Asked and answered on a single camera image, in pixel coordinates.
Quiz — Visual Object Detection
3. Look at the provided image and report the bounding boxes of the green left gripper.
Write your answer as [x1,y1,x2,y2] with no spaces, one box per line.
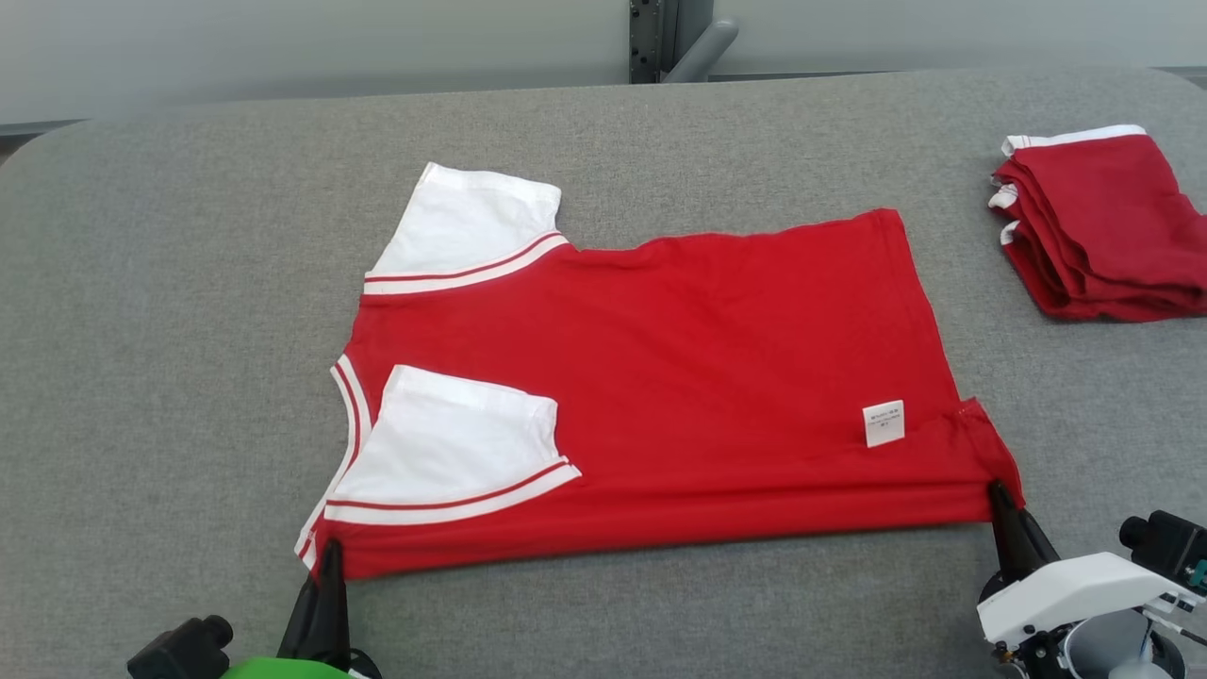
[219,538,383,679]

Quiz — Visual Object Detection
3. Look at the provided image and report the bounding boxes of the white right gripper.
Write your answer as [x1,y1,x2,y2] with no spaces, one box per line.
[976,479,1204,652]

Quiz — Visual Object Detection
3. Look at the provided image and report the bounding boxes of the grey fabric padded surface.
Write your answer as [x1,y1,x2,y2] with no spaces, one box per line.
[0,66,1207,679]

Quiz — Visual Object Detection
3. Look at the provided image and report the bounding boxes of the dark grey screwed bracket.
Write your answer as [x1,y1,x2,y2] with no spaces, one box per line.
[629,0,667,85]

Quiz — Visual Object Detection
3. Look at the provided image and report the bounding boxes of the red jersey white sleeves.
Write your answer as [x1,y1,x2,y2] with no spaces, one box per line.
[294,162,1027,582]

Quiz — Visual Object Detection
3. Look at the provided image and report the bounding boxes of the red shorts white trim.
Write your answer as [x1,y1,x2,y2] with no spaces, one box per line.
[988,124,1207,324]

